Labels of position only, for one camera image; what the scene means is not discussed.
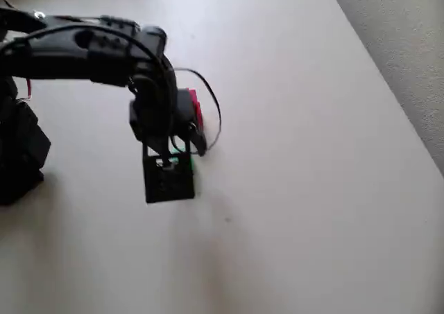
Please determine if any green cube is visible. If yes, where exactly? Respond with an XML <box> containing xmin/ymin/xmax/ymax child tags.
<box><xmin>169</xmin><ymin>147</ymin><xmax>194</xmax><ymax>166</ymax></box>

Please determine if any black and red cable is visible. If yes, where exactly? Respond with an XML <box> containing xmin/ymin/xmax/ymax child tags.
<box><xmin>172</xmin><ymin>67</ymin><xmax>223</xmax><ymax>157</ymax></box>

